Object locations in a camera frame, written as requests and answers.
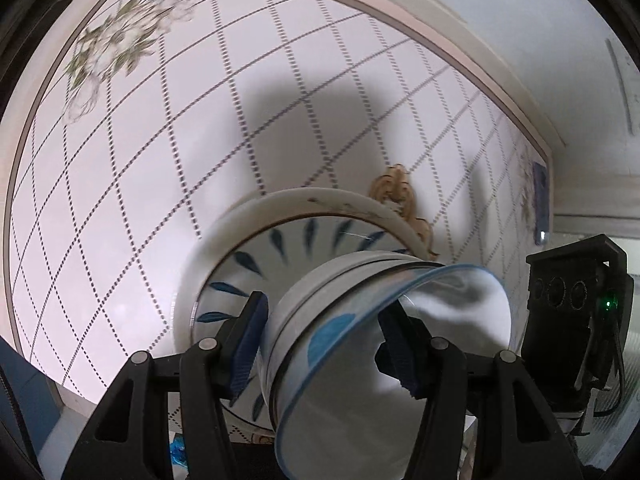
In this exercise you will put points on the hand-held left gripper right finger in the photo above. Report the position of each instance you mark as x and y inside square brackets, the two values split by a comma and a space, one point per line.
[402, 360]

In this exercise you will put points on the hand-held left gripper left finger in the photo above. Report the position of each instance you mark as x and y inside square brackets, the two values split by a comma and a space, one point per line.
[247, 345]

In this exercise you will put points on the white bowl with blue pattern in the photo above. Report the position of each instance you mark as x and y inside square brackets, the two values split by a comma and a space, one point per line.
[340, 410]

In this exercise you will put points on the white dish with blue strokes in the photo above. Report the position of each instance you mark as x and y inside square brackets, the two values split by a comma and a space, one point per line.
[280, 260]

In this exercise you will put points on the white plate with branch print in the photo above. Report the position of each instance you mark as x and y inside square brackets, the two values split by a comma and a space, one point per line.
[240, 220]

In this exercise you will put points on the blue wrapper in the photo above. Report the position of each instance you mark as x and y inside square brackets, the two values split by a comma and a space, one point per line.
[177, 452]

